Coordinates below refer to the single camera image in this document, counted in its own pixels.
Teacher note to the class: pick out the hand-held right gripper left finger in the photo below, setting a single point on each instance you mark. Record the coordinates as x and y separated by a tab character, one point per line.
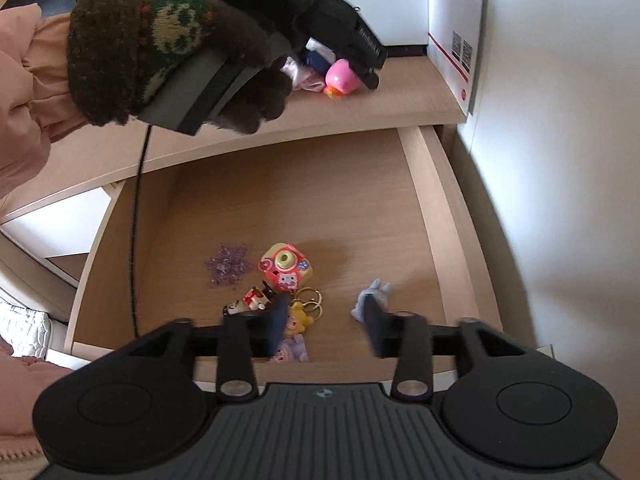
277	327

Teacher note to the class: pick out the purple figure toy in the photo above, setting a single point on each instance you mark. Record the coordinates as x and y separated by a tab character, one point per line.
292	352

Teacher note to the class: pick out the white card with red print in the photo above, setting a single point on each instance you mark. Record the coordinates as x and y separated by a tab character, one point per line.
450	10

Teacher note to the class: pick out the purple crystal snowflake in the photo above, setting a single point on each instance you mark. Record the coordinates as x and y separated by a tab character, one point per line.
227	265

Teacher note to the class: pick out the grey blue bunny toy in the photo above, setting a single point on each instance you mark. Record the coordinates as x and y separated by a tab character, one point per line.
372	290

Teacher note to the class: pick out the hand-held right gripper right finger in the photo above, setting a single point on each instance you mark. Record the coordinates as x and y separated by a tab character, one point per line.
374	330

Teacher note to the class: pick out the white bedding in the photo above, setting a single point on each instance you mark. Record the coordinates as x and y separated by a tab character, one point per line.
25	327

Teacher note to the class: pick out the person's left hand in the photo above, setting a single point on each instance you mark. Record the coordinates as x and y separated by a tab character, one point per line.
165	30

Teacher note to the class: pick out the person's left forearm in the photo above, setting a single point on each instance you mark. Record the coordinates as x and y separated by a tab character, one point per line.
30	85

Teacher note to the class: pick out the pink yellow toy camera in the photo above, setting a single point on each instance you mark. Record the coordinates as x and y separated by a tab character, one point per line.
285	270

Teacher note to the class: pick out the pink jacket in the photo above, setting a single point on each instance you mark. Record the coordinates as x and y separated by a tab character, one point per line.
25	400

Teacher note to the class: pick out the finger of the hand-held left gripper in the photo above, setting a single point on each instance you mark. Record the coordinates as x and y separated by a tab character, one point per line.
371	76
317	59

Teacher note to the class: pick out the white front wooden drawer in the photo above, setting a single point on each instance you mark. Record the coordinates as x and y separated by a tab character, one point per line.
280	200

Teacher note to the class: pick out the pink duck toy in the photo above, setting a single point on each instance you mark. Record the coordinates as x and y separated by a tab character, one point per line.
342	76

